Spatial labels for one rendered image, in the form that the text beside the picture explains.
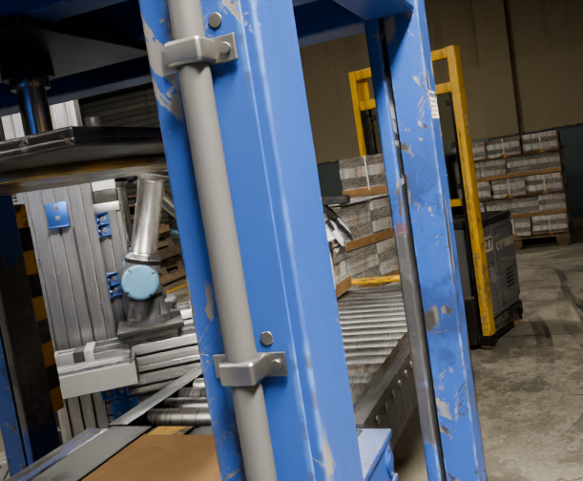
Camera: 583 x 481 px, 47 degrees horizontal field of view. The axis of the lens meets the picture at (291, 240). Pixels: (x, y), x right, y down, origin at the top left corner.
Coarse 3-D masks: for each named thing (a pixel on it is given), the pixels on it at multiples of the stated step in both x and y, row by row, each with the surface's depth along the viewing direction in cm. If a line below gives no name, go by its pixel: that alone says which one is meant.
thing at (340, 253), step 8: (336, 240) 233; (344, 240) 241; (336, 248) 234; (344, 248) 241; (336, 256) 232; (344, 256) 240; (336, 264) 232; (344, 264) 240; (336, 272) 231; (344, 272) 240; (336, 280) 231
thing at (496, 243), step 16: (464, 224) 420; (496, 224) 434; (464, 240) 422; (496, 240) 430; (512, 240) 451; (464, 256) 424; (496, 256) 429; (512, 256) 450; (464, 272) 426; (496, 272) 430; (512, 272) 448; (464, 288) 428; (496, 288) 426; (512, 288) 447; (496, 304) 424; (512, 304) 448; (496, 320) 421; (512, 320) 442
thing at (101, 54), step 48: (0, 0) 73; (48, 0) 71; (96, 0) 71; (336, 0) 82; (384, 0) 86; (0, 48) 80; (48, 48) 83; (96, 48) 87; (144, 48) 93; (0, 96) 124; (48, 96) 120
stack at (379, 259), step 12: (384, 240) 353; (348, 252) 329; (360, 252) 335; (372, 252) 344; (384, 252) 354; (348, 264) 327; (360, 264) 334; (372, 264) 344; (384, 264) 351; (396, 264) 362; (360, 276) 334; (372, 276) 342
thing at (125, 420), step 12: (192, 372) 166; (180, 384) 158; (192, 384) 159; (156, 396) 151; (168, 396) 150; (132, 408) 145; (144, 408) 144; (120, 420) 138; (132, 420) 137; (144, 420) 141
